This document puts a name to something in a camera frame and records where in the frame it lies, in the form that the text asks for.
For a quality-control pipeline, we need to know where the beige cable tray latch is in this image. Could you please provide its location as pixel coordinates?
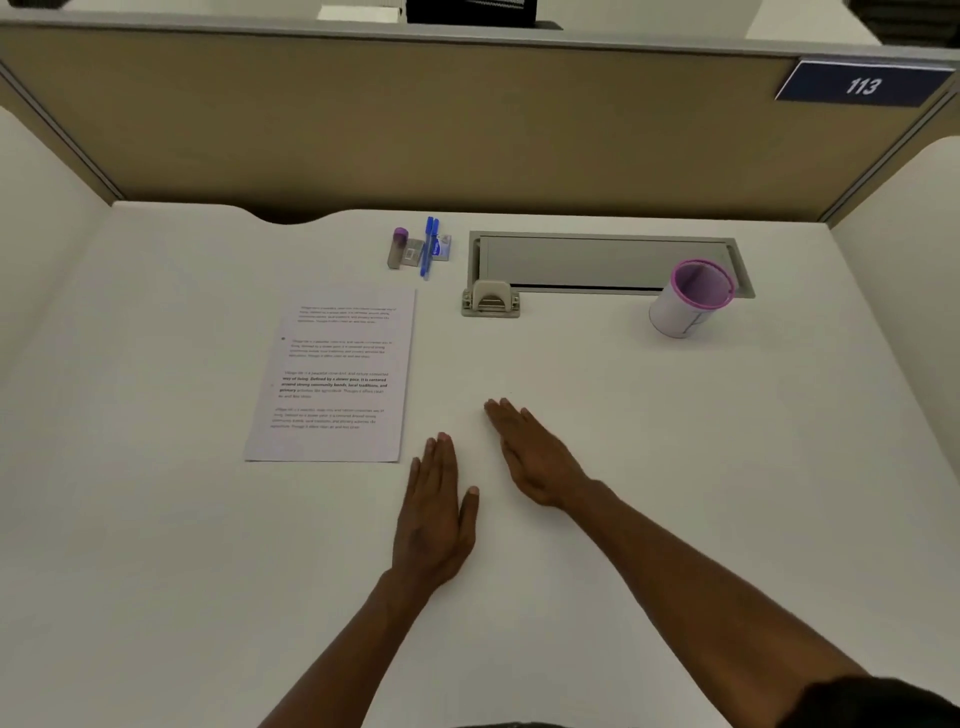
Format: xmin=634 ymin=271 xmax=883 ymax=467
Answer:
xmin=461 ymin=280 xmax=521 ymax=319

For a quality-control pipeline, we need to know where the grey desk cable tray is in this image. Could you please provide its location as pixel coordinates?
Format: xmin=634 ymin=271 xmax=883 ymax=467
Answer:
xmin=468 ymin=231 xmax=756 ymax=300

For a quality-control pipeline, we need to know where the person's left hand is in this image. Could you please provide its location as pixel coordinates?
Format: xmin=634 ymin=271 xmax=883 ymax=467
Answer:
xmin=390 ymin=432 xmax=481 ymax=591

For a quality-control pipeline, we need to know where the dark blue desk number sign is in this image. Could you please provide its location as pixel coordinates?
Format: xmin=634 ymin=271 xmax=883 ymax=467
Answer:
xmin=774 ymin=59 xmax=957 ymax=108

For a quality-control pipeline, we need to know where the black monitor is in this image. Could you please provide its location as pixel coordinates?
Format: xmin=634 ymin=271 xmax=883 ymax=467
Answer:
xmin=405 ymin=0 xmax=539 ymax=29

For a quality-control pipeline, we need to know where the person's right hand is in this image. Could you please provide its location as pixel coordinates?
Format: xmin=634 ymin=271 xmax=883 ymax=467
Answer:
xmin=483 ymin=398 xmax=594 ymax=512

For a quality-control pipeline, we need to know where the printed white paper sheet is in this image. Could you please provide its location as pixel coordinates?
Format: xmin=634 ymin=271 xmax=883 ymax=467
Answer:
xmin=244 ymin=288 xmax=417 ymax=464

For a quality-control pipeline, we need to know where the person's dark sleeve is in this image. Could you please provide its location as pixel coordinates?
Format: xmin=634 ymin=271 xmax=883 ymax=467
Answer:
xmin=776 ymin=676 xmax=960 ymax=728

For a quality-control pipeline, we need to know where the white cup with purple rim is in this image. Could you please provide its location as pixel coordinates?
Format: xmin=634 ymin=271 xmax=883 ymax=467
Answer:
xmin=648 ymin=258 xmax=738 ymax=340

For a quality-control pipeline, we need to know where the person's left forearm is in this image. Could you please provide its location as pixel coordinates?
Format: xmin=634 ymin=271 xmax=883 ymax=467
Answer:
xmin=258 ymin=570 xmax=444 ymax=728

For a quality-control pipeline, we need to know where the beige desk partition panel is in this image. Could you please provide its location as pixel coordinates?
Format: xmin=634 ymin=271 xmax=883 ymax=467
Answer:
xmin=0 ymin=16 xmax=960 ymax=226

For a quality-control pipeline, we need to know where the person's right forearm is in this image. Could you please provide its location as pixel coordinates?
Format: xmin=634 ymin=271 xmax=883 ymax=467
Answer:
xmin=566 ymin=480 xmax=871 ymax=728

